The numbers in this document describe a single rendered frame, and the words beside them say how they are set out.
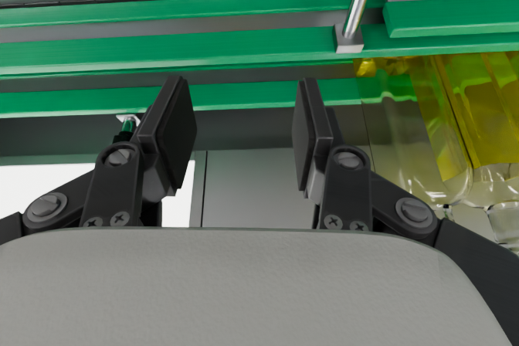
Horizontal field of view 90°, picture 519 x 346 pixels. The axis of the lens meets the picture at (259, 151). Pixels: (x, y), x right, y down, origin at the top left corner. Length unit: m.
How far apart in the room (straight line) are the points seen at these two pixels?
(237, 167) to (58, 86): 0.25
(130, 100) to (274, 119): 0.21
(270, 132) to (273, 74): 0.12
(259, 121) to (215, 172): 0.12
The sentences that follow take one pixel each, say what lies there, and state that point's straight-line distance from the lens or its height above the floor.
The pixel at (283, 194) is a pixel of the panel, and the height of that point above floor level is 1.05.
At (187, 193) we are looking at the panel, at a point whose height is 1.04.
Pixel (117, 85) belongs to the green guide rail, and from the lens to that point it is 0.37.
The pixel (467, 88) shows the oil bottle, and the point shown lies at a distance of 0.28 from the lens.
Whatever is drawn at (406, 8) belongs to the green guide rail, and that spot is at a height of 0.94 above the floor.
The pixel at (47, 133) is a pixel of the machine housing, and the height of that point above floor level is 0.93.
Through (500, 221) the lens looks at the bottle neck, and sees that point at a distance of 0.27.
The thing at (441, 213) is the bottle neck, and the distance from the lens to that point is 0.24.
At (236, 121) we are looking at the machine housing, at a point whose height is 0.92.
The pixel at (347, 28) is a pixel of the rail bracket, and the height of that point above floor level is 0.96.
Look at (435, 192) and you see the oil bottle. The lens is 0.23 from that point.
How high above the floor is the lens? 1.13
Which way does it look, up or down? 24 degrees down
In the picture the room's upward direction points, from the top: 179 degrees clockwise
